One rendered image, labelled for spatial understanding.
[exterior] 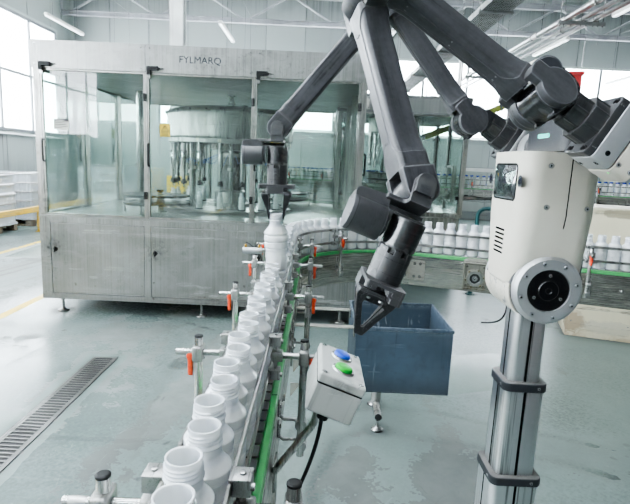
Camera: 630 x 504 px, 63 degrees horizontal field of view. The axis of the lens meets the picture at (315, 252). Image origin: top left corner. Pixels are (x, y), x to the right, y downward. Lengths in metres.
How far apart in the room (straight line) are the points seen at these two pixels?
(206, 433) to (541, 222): 0.89
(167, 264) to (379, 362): 3.30
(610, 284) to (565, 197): 1.65
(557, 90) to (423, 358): 0.95
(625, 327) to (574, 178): 4.15
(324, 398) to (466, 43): 0.68
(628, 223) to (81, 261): 4.79
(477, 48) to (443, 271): 1.89
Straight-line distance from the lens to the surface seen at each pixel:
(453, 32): 1.04
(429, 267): 2.81
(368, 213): 0.78
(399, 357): 1.68
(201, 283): 4.70
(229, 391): 0.69
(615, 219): 5.15
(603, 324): 5.31
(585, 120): 1.09
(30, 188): 11.21
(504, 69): 1.05
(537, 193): 1.22
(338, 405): 0.86
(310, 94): 1.45
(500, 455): 1.47
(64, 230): 5.01
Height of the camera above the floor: 1.45
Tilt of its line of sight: 10 degrees down
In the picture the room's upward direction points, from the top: 3 degrees clockwise
